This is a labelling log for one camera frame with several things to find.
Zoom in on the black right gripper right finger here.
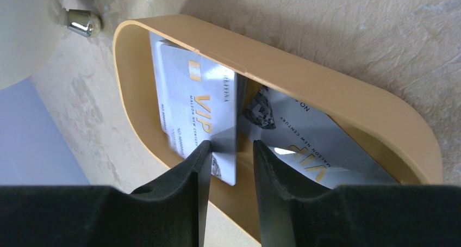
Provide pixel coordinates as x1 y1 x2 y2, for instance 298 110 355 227
253 140 460 246

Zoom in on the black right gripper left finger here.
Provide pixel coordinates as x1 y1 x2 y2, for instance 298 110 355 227
1 140 212 246

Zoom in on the orange oval tray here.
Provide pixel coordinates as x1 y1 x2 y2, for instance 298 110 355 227
113 14 443 242

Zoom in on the loose card in tray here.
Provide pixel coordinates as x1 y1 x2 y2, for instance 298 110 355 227
239 87 397 189

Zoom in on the chrome cabinet foot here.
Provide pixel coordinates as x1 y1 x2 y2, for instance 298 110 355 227
66 9 102 38

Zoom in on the white round drawer cabinet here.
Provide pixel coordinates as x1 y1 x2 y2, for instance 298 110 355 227
1 0 65 89

